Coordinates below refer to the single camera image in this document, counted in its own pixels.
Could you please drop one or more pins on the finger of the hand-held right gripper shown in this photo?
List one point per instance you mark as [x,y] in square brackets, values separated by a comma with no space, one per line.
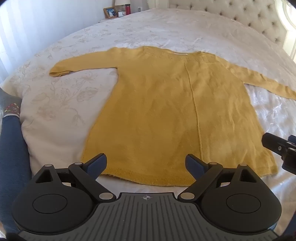
[272,142]

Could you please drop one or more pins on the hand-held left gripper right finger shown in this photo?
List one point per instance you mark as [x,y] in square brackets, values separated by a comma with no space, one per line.
[194,165]

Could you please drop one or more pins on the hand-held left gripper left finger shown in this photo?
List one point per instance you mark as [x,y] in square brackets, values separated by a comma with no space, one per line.
[97,165]

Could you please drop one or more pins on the yellow knit sweater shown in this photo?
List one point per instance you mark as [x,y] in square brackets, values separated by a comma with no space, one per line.
[161,111]

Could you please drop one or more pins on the white floral bedspread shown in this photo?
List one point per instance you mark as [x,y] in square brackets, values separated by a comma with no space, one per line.
[69,97]

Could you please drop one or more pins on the person's leg in blue pants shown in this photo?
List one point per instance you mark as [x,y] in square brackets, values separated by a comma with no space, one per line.
[12,162]

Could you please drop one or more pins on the grey patterned sock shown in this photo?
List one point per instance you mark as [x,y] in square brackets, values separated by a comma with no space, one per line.
[10,102]

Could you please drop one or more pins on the beige tufted headboard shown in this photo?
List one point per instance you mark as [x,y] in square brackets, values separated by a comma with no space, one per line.
[242,16]

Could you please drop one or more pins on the small desk clock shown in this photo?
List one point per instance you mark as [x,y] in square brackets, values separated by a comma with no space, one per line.
[121,14]

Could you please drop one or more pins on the red bottle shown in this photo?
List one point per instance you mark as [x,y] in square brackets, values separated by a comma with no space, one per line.
[127,9]

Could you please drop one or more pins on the white shade table lamp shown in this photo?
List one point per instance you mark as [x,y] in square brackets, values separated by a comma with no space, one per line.
[122,2]

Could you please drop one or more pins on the wooden picture frame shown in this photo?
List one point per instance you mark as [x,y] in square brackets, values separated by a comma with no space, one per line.
[110,12]

